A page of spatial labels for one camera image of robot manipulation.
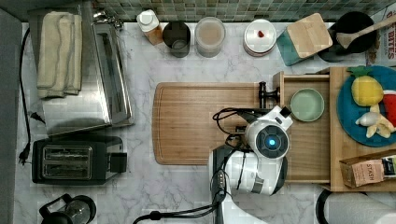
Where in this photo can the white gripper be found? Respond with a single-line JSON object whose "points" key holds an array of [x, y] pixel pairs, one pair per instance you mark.
{"points": [[259, 118]]}

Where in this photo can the wooden drawer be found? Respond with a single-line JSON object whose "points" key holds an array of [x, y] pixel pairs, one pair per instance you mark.
{"points": [[309, 155]]}

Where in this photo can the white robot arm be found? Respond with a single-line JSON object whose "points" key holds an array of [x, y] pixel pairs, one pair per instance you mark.
{"points": [[253, 160]]}

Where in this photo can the wooden cabinet top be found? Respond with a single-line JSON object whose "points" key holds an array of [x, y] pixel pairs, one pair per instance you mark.
{"points": [[343, 146]]}

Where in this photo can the blue plate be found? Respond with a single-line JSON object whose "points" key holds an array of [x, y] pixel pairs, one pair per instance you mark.
{"points": [[348, 111]]}

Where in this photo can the white lidded jar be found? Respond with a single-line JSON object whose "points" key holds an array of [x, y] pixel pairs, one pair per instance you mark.
{"points": [[259, 38]]}

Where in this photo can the wooden cutting board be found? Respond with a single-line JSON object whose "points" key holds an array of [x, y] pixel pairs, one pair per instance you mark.
{"points": [[183, 131]]}

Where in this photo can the teal canister wooden lid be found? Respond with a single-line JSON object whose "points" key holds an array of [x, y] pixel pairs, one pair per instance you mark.
{"points": [[303, 39]]}

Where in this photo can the stash tea box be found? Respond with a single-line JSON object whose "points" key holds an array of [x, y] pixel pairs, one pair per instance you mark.
{"points": [[368, 169]]}

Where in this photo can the yellow plush pineapple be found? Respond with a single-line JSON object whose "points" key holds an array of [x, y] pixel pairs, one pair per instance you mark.
{"points": [[365, 90]]}

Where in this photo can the plush banana toy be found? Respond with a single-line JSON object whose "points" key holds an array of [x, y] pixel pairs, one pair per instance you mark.
{"points": [[375, 123]]}

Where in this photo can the paper towel roll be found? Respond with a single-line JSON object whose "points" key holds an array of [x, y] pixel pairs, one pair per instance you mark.
{"points": [[352, 208]]}

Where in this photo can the wooden spoon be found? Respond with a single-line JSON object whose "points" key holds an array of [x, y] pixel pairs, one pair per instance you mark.
{"points": [[345, 40]]}

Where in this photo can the clear jar beige contents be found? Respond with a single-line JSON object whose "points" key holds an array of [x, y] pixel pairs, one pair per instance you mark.
{"points": [[209, 36]]}

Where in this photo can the red plush watermelon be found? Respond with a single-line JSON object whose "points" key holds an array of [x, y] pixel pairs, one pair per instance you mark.
{"points": [[389, 101]]}

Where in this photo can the black utensil holder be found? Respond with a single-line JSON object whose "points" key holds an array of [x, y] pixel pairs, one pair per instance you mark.
{"points": [[350, 23]]}

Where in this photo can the dark glass jar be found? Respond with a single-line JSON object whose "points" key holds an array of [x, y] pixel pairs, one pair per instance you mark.
{"points": [[177, 37]]}

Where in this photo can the snack box red lettering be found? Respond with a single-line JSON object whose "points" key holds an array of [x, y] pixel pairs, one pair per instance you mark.
{"points": [[383, 51]]}

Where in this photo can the white capped bottle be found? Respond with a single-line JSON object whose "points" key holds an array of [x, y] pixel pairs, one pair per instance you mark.
{"points": [[150, 26]]}

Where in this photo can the stainless steel toaster oven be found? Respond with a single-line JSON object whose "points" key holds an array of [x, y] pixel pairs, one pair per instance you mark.
{"points": [[103, 99]]}

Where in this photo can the black toaster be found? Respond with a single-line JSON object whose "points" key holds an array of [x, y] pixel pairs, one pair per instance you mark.
{"points": [[78, 160]]}

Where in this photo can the folded beige towel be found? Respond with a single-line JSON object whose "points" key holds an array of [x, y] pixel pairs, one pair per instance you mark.
{"points": [[60, 55]]}

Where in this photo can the black drawer handle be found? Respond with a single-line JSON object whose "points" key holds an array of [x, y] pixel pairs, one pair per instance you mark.
{"points": [[264, 95]]}

